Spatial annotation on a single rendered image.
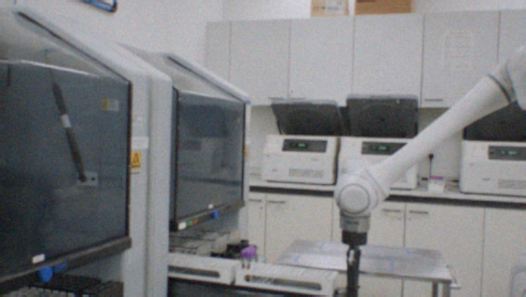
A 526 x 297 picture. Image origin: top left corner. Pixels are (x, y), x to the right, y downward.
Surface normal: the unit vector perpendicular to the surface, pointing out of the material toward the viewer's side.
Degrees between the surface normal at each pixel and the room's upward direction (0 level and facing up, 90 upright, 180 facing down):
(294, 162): 90
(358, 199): 95
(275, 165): 90
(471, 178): 90
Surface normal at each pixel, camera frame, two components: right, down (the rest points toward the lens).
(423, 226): -0.31, 0.02
